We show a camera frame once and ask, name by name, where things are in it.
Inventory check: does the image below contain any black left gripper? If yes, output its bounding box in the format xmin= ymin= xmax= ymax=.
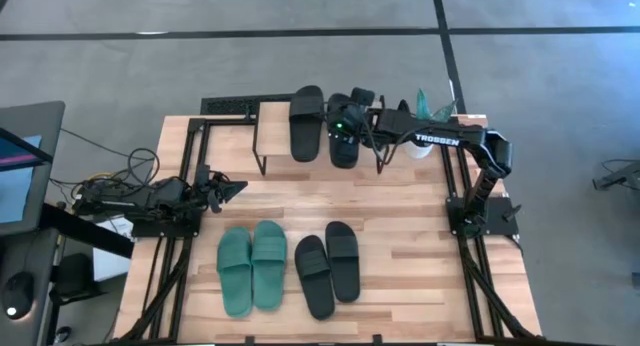
xmin=192 ymin=163 xmax=249 ymax=216

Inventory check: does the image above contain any black rubber slide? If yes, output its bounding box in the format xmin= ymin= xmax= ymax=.
xmin=324 ymin=220 xmax=362 ymax=304
xmin=288 ymin=84 xmax=326 ymax=164
xmin=327 ymin=92 xmax=362 ymax=170
xmin=293 ymin=234 xmax=337 ymax=321

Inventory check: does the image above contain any green rubber slide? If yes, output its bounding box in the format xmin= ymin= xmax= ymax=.
xmin=251 ymin=219 xmax=289 ymax=312
xmin=216 ymin=226 xmax=255 ymax=319

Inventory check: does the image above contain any green snake plant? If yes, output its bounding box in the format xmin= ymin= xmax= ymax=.
xmin=414 ymin=87 xmax=459 ymax=123

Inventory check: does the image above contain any white plant pot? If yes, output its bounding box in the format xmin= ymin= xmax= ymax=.
xmin=402 ymin=138 xmax=435 ymax=161

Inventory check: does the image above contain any black perforated panel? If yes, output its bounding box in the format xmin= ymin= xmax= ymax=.
xmin=199 ymin=93 xmax=295 ymax=116

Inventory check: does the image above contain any white box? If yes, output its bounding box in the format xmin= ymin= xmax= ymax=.
xmin=92 ymin=214 xmax=135 ymax=283

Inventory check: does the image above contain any black metal bar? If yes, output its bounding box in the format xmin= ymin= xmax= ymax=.
xmin=39 ymin=202 xmax=136 ymax=260

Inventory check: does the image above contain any dark computer monitor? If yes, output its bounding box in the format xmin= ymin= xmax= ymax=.
xmin=0 ymin=100 xmax=67 ymax=237

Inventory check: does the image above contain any black desk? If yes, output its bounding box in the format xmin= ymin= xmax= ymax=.
xmin=0 ymin=229 xmax=60 ymax=346

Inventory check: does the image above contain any black computer mouse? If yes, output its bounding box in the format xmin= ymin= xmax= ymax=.
xmin=1 ymin=270 xmax=36 ymax=321

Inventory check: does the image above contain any black floor stand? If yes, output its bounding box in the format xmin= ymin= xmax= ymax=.
xmin=592 ymin=158 xmax=640 ymax=192

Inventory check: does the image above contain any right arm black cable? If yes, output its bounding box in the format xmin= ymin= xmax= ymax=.
xmin=367 ymin=110 xmax=401 ymax=175

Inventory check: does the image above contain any wooden shelf with black frame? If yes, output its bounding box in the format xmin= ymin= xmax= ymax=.
xmin=251 ymin=94 xmax=391 ymax=177

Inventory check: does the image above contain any black looped cable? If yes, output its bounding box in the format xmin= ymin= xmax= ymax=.
xmin=126 ymin=146 xmax=162 ymax=188

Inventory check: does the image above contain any yellow cable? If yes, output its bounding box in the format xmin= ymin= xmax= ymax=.
xmin=72 ymin=171 xmax=119 ymax=188

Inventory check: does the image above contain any thin black cable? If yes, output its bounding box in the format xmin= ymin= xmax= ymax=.
xmin=58 ymin=127 xmax=154 ymax=163

